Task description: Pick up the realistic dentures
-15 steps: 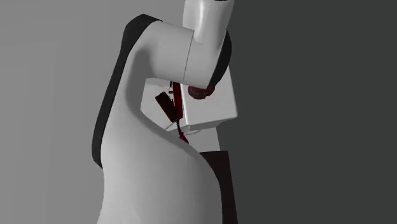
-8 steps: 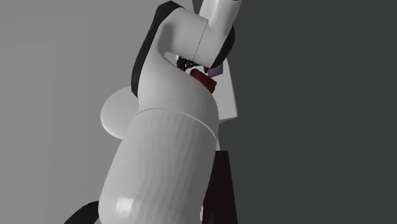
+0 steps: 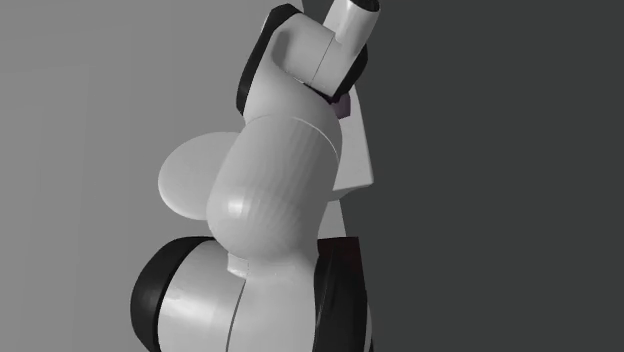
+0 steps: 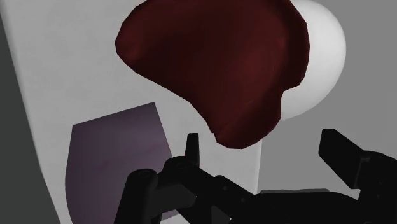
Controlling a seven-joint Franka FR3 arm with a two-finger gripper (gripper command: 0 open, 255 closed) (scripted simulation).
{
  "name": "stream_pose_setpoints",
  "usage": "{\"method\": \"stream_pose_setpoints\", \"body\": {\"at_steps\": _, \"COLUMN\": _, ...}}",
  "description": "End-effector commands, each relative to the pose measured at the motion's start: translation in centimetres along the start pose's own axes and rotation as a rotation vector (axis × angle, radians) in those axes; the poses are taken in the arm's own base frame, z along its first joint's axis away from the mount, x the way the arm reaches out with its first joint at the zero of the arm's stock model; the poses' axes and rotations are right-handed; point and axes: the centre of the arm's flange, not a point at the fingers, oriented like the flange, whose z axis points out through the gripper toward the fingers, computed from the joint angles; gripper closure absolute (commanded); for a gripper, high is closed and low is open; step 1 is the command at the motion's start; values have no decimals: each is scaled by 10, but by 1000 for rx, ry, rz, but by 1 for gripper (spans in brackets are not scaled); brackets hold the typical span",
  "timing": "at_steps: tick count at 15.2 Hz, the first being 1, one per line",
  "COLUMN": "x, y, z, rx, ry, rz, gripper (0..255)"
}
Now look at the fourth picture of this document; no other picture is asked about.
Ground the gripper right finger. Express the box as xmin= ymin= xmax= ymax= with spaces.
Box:
xmin=318 ymin=128 xmax=397 ymax=201

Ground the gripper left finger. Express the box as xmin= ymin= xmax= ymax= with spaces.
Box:
xmin=114 ymin=133 xmax=256 ymax=224

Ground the purple flat rectangular object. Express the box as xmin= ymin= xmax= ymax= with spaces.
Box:
xmin=64 ymin=101 xmax=181 ymax=224

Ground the dark red lumpy object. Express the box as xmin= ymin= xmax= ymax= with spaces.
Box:
xmin=115 ymin=0 xmax=311 ymax=150

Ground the white toilet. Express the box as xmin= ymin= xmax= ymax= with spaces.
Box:
xmin=0 ymin=0 xmax=347 ymax=224

